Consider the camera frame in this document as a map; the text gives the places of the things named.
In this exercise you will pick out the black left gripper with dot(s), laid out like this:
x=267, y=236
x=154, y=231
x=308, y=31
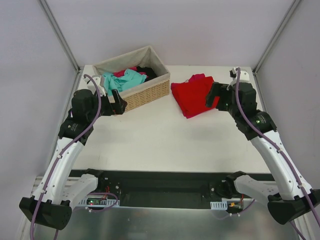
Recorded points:
x=110, y=106

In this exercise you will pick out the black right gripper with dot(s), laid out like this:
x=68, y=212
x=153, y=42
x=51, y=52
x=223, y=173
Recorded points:
x=220, y=97

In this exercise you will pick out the red t shirt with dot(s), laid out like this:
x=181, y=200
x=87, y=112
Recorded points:
x=191, y=96

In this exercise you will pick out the teal t shirt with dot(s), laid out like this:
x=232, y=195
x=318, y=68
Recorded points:
x=129, y=80

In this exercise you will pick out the wicker laundry basket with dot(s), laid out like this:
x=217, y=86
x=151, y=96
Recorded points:
x=143, y=93

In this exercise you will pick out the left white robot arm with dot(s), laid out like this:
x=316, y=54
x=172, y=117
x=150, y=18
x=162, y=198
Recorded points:
x=51, y=204

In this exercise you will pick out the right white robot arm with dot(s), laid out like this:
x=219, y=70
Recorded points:
x=292, y=196

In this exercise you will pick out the pink t shirt in basket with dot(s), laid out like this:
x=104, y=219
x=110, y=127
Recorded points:
x=135, y=68

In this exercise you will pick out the black t shirt in basket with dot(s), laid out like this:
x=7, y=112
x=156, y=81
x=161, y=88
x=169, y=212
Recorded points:
x=148, y=71

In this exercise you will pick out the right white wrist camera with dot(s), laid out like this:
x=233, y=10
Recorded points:
x=242, y=75

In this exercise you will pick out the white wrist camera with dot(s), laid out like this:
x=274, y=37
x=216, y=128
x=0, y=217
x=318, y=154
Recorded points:
x=99, y=83
x=242, y=75

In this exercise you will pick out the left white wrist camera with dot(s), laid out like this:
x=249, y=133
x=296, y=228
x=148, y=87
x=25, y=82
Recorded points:
x=99, y=83

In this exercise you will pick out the right aluminium frame post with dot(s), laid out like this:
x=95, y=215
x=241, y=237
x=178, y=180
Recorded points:
x=276, y=35

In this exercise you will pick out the aluminium frame post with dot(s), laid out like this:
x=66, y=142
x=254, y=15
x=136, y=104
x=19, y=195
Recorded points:
x=276, y=35
x=59, y=34

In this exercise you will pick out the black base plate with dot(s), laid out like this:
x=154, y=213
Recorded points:
x=165, y=189

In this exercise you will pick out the left grey cable duct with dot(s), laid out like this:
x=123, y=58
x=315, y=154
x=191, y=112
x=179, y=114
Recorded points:
x=98, y=202

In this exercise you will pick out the grey cable duct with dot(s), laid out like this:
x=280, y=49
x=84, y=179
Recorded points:
x=98, y=202
x=219, y=205

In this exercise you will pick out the left aluminium frame post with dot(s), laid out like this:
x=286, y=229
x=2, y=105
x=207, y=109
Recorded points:
x=59, y=34

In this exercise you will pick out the right grey cable duct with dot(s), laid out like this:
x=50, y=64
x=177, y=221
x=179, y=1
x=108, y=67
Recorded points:
x=219, y=205

